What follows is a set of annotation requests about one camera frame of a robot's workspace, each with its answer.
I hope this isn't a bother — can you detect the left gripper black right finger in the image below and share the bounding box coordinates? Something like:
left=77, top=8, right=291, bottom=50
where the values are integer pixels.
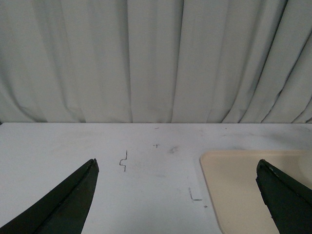
left=256, top=159, right=312, bottom=234

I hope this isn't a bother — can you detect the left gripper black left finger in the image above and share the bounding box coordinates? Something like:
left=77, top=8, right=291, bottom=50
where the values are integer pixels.
left=0, top=159, right=99, bottom=234

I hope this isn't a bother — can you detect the beige square plastic plate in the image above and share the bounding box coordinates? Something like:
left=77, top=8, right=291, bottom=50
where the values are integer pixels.
left=200, top=150, right=312, bottom=234

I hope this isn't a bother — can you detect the grey-white pleated curtain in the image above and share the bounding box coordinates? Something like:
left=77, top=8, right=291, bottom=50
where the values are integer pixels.
left=0, top=0, right=312, bottom=123

